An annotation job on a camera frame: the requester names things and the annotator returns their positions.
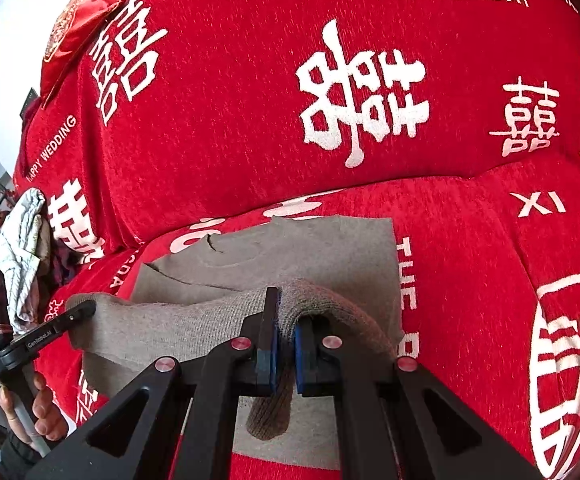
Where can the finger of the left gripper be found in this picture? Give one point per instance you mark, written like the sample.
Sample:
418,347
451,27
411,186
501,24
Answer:
74,317

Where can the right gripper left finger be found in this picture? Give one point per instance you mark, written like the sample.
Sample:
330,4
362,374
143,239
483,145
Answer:
176,419

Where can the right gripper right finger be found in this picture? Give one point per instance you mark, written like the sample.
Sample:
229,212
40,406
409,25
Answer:
396,420

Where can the grey knit sweater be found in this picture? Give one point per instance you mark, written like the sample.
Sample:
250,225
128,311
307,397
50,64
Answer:
184,304

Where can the person left hand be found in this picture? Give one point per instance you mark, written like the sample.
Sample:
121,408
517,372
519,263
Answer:
50,422

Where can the dark plaid cloth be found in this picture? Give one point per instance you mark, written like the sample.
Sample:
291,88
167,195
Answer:
63,264

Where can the white green patterned cloth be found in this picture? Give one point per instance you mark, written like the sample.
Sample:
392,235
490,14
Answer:
19,262

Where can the red wedding blanket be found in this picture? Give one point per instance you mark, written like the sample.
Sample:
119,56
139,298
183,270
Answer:
446,131

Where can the red satin pillow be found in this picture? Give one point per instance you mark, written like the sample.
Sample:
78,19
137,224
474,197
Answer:
69,35

